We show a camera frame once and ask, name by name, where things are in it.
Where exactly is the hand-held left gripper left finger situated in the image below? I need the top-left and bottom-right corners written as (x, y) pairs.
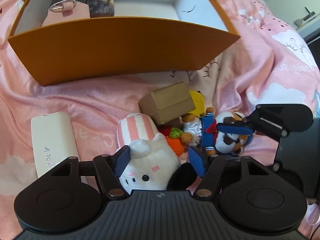
top-left (50, 145), bottom-right (131, 198)

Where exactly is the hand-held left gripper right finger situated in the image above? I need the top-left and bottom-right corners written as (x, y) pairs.
top-left (188, 146), bottom-right (270, 197)

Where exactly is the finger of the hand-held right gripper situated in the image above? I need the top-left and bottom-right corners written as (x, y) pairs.
top-left (216, 107), bottom-right (288, 138)

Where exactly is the red panda sailor plush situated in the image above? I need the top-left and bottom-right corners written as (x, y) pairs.
top-left (181, 107), bottom-right (254, 157)

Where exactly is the white pink striped cat plush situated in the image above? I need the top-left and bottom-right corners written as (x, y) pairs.
top-left (117, 113), bottom-right (182, 195)

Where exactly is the orange cardboard box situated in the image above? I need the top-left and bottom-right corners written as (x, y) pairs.
top-left (7, 0), bottom-right (241, 87)

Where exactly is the pale pink fabric pouch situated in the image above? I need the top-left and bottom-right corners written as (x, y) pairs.
top-left (41, 0), bottom-right (91, 28)

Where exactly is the picture printed card box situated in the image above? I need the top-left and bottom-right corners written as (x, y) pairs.
top-left (87, 0), bottom-right (115, 18)

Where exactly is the black soft object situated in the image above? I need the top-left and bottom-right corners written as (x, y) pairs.
top-left (166, 162), bottom-right (198, 192)

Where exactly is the orange crochet carrot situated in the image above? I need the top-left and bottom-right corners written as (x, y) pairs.
top-left (160, 127), bottom-right (185, 155)

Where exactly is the yellow plush toy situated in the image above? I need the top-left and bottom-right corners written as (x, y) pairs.
top-left (189, 90), bottom-right (206, 118)

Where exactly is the small brown cardboard box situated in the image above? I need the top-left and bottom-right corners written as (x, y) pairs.
top-left (139, 82), bottom-right (196, 125)

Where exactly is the pink printed blanket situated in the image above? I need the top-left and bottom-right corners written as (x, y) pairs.
top-left (0, 0), bottom-right (320, 240)

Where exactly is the white glasses case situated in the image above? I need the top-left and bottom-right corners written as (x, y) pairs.
top-left (30, 112), bottom-right (80, 179)

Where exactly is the silver metal carabiner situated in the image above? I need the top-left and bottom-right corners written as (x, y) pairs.
top-left (49, 0), bottom-right (75, 12)

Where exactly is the black door handle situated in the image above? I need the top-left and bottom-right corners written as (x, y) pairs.
top-left (304, 6), bottom-right (316, 22)

